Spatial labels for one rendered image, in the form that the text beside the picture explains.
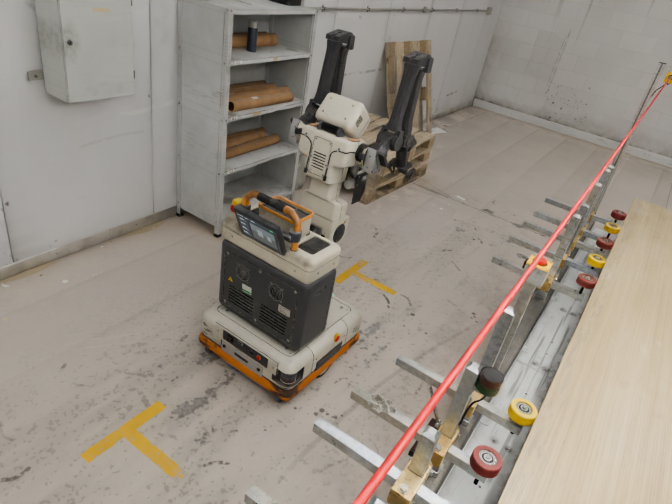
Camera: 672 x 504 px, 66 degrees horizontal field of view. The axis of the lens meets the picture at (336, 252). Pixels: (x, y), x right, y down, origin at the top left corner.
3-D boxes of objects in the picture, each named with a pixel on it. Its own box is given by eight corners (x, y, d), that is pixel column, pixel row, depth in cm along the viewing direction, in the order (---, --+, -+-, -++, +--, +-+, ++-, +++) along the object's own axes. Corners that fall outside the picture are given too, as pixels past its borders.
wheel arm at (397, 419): (348, 400, 156) (351, 390, 154) (354, 394, 158) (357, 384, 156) (482, 485, 138) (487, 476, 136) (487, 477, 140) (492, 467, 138)
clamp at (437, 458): (422, 458, 142) (426, 446, 140) (441, 428, 153) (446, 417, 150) (440, 470, 140) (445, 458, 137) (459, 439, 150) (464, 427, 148)
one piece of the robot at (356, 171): (348, 207, 255) (356, 166, 244) (305, 187, 267) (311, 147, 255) (365, 198, 267) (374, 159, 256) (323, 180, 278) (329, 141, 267)
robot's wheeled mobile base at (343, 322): (286, 408, 250) (292, 371, 237) (195, 344, 277) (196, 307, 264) (360, 343, 300) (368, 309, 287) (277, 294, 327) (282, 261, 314)
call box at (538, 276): (518, 281, 169) (526, 261, 165) (524, 273, 174) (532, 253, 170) (539, 290, 166) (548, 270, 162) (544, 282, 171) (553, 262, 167)
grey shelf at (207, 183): (175, 215, 397) (177, -7, 318) (254, 185, 465) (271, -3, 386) (217, 237, 379) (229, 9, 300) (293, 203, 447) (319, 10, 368)
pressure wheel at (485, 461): (456, 484, 140) (469, 457, 134) (467, 464, 146) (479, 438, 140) (484, 502, 137) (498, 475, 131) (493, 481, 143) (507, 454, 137)
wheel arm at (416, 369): (394, 366, 175) (396, 357, 172) (398, 361, 177) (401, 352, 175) (517, 437, 157) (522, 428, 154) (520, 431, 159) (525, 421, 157)
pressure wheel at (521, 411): (507, 444, 155) (520, 418, 149) (494, 423, 161) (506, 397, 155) (530, 442, 157) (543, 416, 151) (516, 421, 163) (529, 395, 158)
